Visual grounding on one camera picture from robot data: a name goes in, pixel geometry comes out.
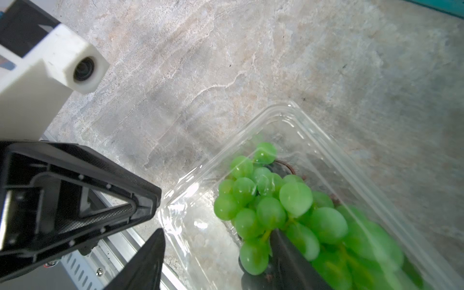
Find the teal plastic basket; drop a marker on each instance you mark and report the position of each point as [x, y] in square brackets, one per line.
[450, 7]

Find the green grape bunch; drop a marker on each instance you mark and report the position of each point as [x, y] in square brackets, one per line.
[261, 193]

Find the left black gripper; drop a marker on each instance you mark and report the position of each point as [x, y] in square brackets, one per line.
[44, 213]

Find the clear plastic clamshell container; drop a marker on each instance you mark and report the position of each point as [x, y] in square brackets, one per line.
[208, 247]

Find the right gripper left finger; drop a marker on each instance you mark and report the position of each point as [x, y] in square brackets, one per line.
[143, 272]

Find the aluminium front rail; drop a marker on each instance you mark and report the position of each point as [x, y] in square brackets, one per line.
[109, 256]

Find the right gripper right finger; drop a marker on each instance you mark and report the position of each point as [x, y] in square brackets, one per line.
[292, 270]

